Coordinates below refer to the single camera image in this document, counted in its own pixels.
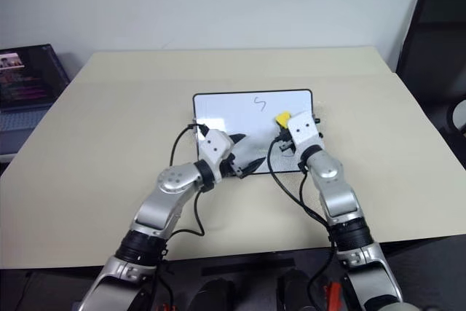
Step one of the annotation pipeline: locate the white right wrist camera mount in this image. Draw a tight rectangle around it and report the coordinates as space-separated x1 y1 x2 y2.
286 109 322 152

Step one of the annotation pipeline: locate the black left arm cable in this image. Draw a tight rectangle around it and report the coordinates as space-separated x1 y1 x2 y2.
170 122 210 237

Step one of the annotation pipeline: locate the open laptop with lit screen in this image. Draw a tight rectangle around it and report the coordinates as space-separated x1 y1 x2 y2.
0 44 71 133

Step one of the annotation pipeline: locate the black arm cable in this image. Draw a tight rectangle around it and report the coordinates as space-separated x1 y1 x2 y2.
267 135 338 311
170 122 210 237

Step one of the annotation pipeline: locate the small black-framed whiteboard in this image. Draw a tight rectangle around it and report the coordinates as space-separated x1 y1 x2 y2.
192 88 322 176

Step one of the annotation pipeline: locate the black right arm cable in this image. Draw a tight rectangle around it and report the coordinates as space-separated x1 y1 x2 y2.
267 135 338 311

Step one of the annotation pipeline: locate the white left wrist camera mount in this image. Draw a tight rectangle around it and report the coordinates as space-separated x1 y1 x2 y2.
197 128 237 181

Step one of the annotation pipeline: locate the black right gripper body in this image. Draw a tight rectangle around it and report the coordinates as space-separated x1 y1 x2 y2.
277 134 298 154

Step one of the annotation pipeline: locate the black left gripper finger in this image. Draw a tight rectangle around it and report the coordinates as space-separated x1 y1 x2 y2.
240 157 269 178
229 133 248 155

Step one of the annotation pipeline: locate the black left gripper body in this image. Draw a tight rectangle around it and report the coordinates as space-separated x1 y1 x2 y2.
220 156 244 179

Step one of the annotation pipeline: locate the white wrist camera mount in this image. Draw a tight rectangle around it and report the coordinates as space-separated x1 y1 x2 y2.
286 109 322 152
197 128 237 181

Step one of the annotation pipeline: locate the yellow eraser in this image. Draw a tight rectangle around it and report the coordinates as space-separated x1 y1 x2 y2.
275 111 293 128

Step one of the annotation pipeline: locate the black office chair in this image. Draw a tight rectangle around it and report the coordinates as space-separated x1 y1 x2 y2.
394 0 466 146

